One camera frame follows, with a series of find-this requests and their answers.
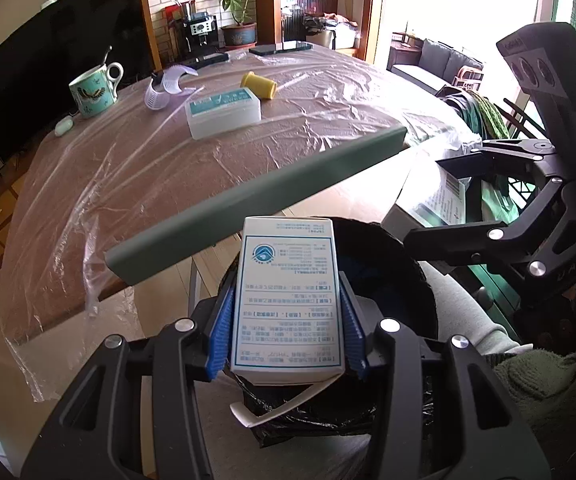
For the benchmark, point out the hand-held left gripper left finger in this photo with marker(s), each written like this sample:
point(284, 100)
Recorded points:
point(218, 340)

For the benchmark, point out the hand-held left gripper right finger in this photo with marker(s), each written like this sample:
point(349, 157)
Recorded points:
point(352, 330)

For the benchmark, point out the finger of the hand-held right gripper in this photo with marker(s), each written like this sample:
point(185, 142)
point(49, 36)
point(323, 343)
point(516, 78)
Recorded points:
point(472, 165)
point(447, 242)

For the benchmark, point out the white printed carton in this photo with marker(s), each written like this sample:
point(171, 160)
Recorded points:
point(447, 200)

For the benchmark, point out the trash bin with black bag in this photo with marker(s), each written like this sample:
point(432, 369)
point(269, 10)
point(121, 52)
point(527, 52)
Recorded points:
point(397, 280)

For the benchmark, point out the white printed box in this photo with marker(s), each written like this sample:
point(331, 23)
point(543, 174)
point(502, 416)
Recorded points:
point(288, 300)

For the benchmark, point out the chair with green clothes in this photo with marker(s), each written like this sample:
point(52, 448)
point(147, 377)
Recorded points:
point(482, 110)

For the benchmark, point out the person's grey trouser leg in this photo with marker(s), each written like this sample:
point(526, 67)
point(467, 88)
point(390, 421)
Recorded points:
point(462, 310)

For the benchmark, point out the grey sofa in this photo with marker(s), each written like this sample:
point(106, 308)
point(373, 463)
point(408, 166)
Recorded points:
point(427, 62)

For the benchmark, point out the teal label tissue packet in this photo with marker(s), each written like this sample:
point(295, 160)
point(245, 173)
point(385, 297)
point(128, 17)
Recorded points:
point(223, 112)

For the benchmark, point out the purple hair roller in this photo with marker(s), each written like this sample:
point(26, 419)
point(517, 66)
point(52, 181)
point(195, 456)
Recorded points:
point(157, 97)
point(175, 80)

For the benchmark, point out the white earbuds case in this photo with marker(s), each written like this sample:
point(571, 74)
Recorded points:
point(64, 126)

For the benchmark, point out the potted green plant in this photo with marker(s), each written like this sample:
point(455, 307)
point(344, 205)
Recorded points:
point(240, 32)

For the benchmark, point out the teal butterfly mug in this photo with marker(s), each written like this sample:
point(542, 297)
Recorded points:
point(90, 95)

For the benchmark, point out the black coffee machine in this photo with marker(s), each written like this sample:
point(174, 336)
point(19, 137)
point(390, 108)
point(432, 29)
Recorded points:
point(200, 35)

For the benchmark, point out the metal spoon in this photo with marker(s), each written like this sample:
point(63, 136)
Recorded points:
point(105, 56)

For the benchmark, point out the black television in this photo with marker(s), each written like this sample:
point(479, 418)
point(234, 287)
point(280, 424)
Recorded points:
point(58, 60)

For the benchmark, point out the metal utensil cup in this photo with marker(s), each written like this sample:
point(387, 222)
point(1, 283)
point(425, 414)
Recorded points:
point(185, 7)

